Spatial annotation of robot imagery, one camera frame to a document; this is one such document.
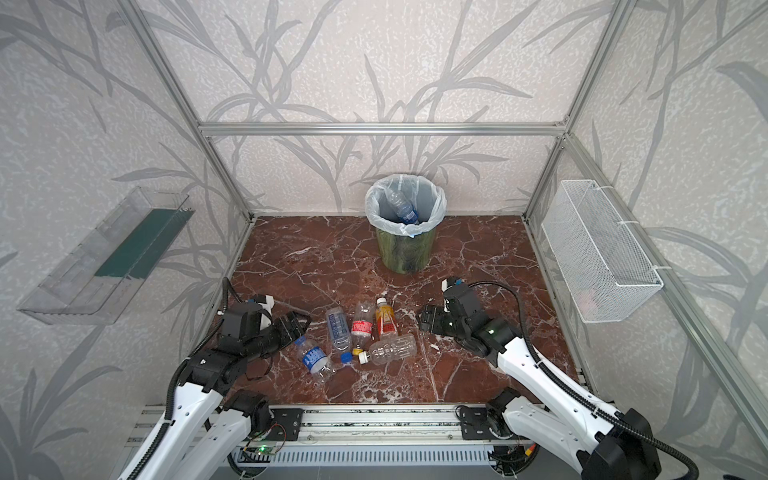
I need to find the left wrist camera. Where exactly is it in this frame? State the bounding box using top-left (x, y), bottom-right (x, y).
top-left (219, 295), bottom-right (274, 341)

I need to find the clear acrylic wall shelf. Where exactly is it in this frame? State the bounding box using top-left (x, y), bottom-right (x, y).
top-left (17, 187), bottom-right (195, 325)

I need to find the orange drink bottle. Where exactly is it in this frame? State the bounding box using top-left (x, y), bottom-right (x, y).
top-left (375, 297), bottom-right (398, 339)

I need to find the clear bottle white cap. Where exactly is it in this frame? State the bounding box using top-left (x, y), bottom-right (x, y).
top-left (358, 334), bottom-right (417, 366)

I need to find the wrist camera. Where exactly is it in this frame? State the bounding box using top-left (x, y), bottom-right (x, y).
top-left (219, 295), bottom-right (274, 341)
top-left (441, 277), bottom-right (464, 291)

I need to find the clear bottle blue white label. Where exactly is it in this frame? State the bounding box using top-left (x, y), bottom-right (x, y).
top-left (385, 189), bottom-right (419, 225)

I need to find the white wire mesh basket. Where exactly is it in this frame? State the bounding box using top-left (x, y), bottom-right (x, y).
top-left (542, 179), bottom-right (664, 324)

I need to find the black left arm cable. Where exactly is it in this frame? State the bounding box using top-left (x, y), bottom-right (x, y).
top-left (122, 277), bottom-right (253, 480)

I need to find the clear bottle red label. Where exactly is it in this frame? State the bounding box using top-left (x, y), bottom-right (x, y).
top-left (350, 301), bottom-right (375, 356)

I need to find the clear ribbed bottle blue cap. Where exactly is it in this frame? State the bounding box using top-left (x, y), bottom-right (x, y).
top-left (326, 307), bottom-right (353, 365)

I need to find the green circuit board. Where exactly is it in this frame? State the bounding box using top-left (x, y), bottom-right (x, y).
top-left (241, 444), bottom-right (284, 463)

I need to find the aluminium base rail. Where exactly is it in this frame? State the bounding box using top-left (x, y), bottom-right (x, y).
top-left (128, 403), bottom-right (628, 466)

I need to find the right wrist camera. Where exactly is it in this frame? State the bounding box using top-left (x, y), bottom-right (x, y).
top-left (441, 277), bottom-right (464, 291)

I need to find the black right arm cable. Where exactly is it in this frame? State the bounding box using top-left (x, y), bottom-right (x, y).
top-left (467, 280), bottom-right (702, 480)

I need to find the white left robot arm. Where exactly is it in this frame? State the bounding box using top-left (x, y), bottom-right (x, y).
top-left (119, 303), bottom-right (311, 479)

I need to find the white plastic bin liner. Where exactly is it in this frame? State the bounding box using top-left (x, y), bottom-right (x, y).
top-left (365, 174), bottom-right (447, 237)

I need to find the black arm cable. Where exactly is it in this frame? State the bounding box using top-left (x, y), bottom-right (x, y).
top-left (122, 277), bottom-right (253, 480)
top-left (467, 280), bottom-right (702, 480)

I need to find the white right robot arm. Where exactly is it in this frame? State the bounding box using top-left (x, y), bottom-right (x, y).
top-left (419, 277), bottom-right (662, 479)

